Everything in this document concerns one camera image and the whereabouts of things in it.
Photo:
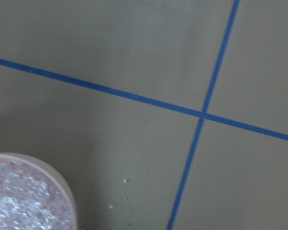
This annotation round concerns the pile of clear ice cubes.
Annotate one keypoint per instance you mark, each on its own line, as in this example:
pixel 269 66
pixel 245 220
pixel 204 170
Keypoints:
pixel 21 198

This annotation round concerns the pink bowl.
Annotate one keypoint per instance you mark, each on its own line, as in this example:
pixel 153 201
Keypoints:
pixel 64 191

